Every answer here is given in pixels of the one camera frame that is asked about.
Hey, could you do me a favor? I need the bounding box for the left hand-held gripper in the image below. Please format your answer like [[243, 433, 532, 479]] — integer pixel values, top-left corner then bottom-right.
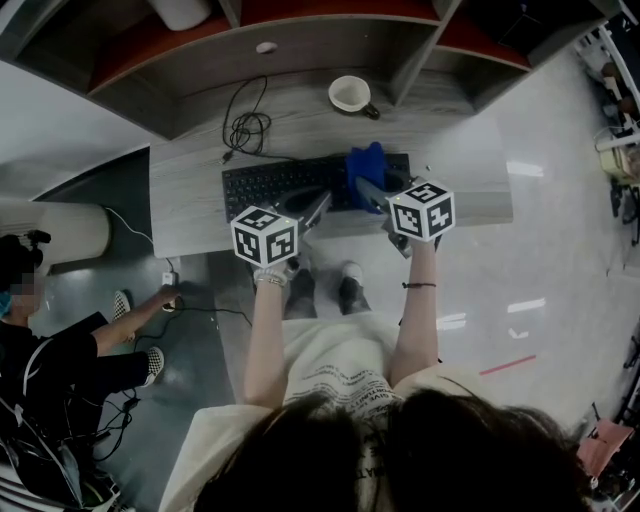
[[230, 185, 334, 275]]

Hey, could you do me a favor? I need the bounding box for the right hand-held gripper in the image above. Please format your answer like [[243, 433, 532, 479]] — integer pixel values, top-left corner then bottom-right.
[[355, 168, 457, 260]]

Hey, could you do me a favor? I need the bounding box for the blue cloth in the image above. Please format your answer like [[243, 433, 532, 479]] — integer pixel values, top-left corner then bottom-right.
[[344, 141, 390, 215]]

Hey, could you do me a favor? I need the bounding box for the black keyboard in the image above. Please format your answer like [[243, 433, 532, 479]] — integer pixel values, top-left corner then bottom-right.
[[221, 152, 412, 224]]

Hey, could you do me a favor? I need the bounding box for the person's left forearm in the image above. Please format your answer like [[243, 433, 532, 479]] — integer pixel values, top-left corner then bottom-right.
[[242, 269, 290, 410]]

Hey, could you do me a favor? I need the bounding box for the person's right forearm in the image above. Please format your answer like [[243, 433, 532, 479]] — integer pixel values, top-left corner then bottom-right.
[[388, 238, 442, 387]]

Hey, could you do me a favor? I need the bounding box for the person's left shoe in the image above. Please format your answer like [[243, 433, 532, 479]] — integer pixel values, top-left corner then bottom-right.
[[283, 267, 319, 321]]

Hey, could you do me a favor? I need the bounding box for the person's right shoe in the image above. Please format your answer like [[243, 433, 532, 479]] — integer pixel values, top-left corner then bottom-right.
[[338, 260, 374, 317]]

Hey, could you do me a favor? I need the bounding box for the white printed shirt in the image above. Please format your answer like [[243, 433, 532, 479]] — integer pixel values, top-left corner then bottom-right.
[[158, 318, 484, 512]]

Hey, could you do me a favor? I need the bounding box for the grey wooden shelf unit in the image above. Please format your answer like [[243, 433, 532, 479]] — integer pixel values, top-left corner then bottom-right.
[[0, 0, 617, 142]]

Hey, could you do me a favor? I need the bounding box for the red tape strip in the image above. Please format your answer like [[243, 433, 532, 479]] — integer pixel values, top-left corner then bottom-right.
[[478, 354, 538, 377]]

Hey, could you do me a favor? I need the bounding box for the white cylindrical container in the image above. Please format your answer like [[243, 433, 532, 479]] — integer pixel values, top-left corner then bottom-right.
[[148, 0, 212, 32]]

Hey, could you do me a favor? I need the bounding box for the cluttered white rack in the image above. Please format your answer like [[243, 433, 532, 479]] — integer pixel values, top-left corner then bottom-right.
[[573, 19, 640, 227]]

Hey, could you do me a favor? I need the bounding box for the beige cylindrical roll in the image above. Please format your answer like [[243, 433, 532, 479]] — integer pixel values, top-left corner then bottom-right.
[[0, 196, 112, 267]]

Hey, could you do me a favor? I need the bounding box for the pink bag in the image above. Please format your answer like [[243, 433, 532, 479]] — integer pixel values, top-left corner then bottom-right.
[[576, 416, 637, 482]]

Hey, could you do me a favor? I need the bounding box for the pearl bracelet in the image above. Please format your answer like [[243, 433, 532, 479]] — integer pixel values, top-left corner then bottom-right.
[[252, 268, 290, 288]]

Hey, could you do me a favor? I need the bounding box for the black coiled cable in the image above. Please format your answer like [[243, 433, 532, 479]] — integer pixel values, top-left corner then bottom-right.
[[220, 74, 296, 167]]

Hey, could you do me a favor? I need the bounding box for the white mug with dark handle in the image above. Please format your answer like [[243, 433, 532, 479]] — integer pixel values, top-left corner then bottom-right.
[[327, 75, 382, 121]]

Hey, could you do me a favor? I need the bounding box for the black floor cable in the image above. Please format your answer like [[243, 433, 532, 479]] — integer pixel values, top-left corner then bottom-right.
[[130, 299, 254, 401]]

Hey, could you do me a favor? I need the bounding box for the white power cable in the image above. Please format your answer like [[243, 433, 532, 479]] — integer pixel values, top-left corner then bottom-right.
[[103, 205, 175, 274]]

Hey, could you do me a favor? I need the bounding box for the small black camera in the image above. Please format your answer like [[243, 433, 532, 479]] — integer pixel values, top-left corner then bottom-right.
[[23, 228, 53, 254]]

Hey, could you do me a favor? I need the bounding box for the black backpack with cables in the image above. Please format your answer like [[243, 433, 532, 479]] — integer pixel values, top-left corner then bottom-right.
[[0, 389, 124, 512]]

